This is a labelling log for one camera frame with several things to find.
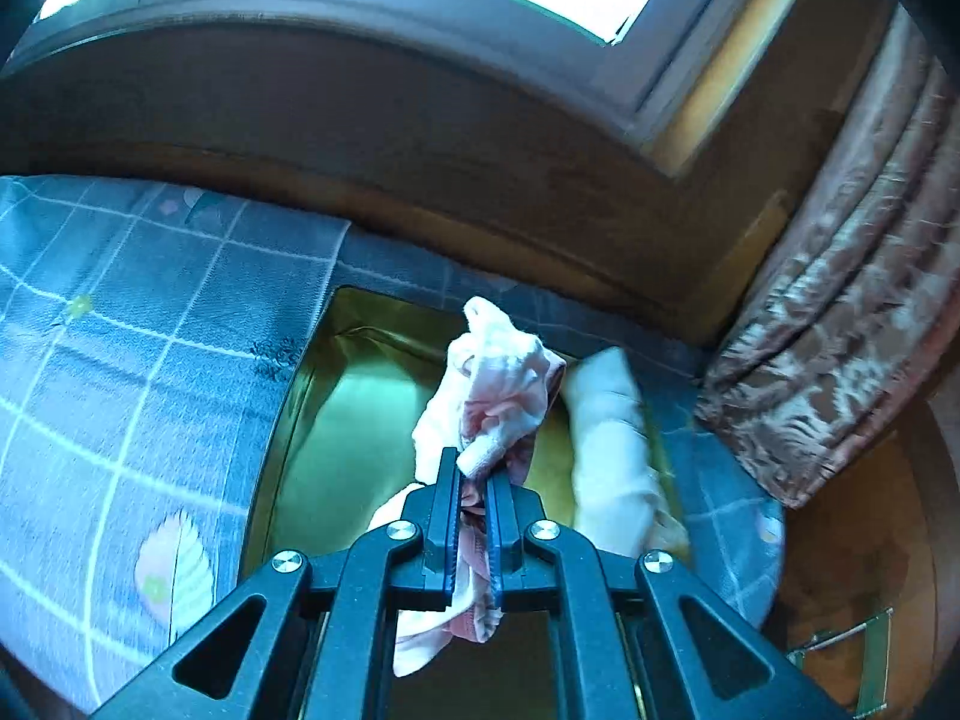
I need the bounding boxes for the red box with gold inside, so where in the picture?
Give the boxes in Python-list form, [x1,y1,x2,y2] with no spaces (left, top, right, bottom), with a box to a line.
[240,285,698,720]

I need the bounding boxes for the brown patterned curtain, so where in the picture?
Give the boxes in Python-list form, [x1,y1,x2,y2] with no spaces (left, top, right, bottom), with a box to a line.
[694,4,960,511]

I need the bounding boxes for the blue checked cloth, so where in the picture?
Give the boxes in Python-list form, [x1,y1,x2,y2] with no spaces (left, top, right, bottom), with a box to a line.
[0,176,788,713]

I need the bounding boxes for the cream garment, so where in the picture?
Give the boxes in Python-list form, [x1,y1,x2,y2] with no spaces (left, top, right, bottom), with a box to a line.
[562,347,691,560]

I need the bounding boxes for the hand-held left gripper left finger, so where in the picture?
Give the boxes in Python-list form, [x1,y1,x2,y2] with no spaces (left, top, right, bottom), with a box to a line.
[90,446,462,720]

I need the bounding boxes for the white pink garment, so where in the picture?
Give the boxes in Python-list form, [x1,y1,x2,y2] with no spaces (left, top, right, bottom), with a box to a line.
[367,296,567,680]

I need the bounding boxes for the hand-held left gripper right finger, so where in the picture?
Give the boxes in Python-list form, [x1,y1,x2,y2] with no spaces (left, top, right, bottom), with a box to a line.
[486,469,848,720]

